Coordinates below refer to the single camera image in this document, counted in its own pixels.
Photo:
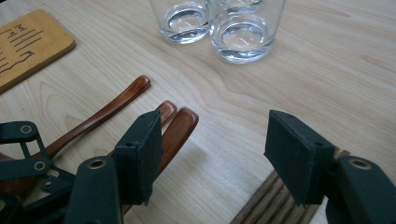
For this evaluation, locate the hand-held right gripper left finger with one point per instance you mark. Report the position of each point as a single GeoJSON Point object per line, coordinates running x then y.
{"type": "Point", "coordinates": [140, 155]}

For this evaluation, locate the row of brown chopsticks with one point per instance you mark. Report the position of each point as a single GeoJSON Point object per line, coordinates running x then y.
{"type": "Point", "coordinates": [274, 202]}

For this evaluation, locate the carved wooden coaster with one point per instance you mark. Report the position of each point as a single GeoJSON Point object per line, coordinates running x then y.
{"type": "Point", "coordinates": [46, 46]}

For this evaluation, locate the reddish brown wooden spoon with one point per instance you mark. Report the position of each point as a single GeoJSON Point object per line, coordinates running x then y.
{"type": "Point", "coordinates": [167, 110]}
{"type": "Point", "coordinates": [180, 130]}
{"type": "Point", "coordinates": [106, 113]}

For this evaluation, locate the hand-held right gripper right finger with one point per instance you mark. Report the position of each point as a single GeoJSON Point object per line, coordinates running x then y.
{"type": "Point", "coordinates": [295, 155]}

